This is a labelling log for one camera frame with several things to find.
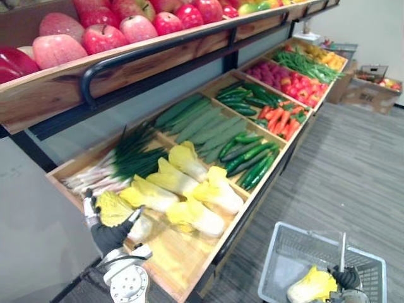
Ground wooden vegetable display tray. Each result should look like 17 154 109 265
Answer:
45 37 350 303

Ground white stand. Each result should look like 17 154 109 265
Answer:
292 18 321 42

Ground pink red apple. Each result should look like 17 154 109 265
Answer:
119 15 158 45

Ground pale pink apple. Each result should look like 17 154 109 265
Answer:
32 34 88 71
39 12 85 44

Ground black metal rack frame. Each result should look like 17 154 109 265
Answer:
0 18 316 303

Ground yellow bell pepper pile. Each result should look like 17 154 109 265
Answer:
302 43 347 71

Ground wooden fruit shelf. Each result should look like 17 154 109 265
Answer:
0 0 341 136

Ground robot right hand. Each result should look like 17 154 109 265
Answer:
328 264 362 290

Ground pink dragon fruit pile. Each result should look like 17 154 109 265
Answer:
245 61 292 92

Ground grey plastic shopping basket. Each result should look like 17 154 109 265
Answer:
258 221 388 303

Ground black metal shelf rail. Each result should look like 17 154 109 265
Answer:
80 11 290 110

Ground green onion bunch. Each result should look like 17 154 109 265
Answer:
61 125 169 198

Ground apples in cardboard box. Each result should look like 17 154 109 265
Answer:
377 78 403 92

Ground pale green long gourd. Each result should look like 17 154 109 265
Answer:
162 98 211 130
189 116 242 146
170 105 223 136
175 109 228 145
154 93 203 128
205 138 234 164
197 121 249 155

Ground large cardboard box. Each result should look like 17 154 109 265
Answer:
342 77 403 116

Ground red bell pepper pile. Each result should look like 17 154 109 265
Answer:
280 71 330 109

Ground small red apple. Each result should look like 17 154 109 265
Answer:
222 4 240 19

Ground dark green cucumber pile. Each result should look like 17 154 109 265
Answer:
216 81 287 117

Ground red green apple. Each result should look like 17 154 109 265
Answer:
110 0 157 23

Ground green bean pile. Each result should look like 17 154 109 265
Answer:
272 49 345 85

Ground yellow green mango pile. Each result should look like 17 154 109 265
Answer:
237 0 294 17

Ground orange carrot pile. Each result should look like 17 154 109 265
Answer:
258 100 312 142

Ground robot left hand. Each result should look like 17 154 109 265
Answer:
82 188 146 257

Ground yellow napa cabbage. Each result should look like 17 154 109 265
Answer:
95 190 155 243
145 157 200 197
286 264 338 303
119 174 180 213
166 195 225 239
191 166 244 216
168 141 209 183

